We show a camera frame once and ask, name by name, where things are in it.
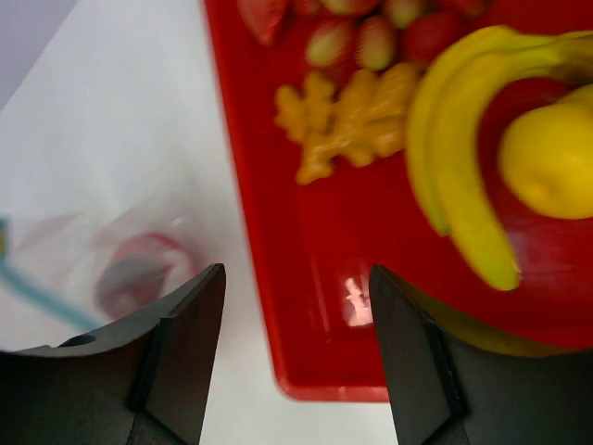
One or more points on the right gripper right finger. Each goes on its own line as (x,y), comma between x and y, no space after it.
(426,402)

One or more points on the yellow banana bunch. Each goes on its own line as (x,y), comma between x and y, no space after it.
(442,127)

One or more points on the strawberry pile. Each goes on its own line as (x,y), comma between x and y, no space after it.
(369,32)

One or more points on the red plastic bin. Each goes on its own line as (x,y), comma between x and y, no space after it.
(306,241)

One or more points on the yellow grape cluster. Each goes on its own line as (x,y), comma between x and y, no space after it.
(364,121)

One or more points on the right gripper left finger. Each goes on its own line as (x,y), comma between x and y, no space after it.
(171,393)

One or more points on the clear zip top bag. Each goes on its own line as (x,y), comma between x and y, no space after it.
(49,268)

